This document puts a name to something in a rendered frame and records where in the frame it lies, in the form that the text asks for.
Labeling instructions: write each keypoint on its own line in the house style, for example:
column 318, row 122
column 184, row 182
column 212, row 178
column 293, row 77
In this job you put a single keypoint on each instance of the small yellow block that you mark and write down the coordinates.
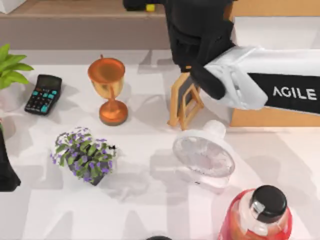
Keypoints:
column 150, row 7

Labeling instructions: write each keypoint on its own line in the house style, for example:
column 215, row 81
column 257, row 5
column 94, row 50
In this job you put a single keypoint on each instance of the wooden shelf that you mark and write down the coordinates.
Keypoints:
column 82, row 27

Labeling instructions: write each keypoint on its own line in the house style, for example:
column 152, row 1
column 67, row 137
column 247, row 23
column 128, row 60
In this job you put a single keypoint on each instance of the bronze trophy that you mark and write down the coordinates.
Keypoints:
column 107, row 77

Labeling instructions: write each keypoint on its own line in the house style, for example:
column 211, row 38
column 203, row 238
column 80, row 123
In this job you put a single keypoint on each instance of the wooden framed blackboard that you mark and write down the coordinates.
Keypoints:
column 183, row 105

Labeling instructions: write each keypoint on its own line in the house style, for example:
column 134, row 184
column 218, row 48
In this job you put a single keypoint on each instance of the white box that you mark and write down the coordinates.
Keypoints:
column 11, row 5

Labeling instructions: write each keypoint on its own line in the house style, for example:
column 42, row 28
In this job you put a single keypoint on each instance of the black calculator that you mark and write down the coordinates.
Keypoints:
column 43, row 96

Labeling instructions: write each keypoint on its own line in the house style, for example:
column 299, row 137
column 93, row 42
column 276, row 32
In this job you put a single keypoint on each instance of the white table fan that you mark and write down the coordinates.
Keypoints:
column 203, row 155

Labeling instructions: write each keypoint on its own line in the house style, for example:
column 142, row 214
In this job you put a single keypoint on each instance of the green leafy plant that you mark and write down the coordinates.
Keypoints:
column 10, row 67

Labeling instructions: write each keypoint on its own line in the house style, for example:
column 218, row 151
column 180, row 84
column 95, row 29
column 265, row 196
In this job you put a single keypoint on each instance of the purple flower plant pot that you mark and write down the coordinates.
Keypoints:
column 85, row 155

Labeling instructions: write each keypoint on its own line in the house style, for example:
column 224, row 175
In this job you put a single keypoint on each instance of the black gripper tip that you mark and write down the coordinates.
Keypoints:
column 6, row 170

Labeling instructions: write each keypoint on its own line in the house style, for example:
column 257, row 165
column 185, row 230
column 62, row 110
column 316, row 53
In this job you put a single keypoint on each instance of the red bottle with black cap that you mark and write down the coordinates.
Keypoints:
column 260, row 217

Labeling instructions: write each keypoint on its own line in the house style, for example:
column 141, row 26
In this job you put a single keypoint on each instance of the black round object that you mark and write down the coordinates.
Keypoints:
column 158, row 238

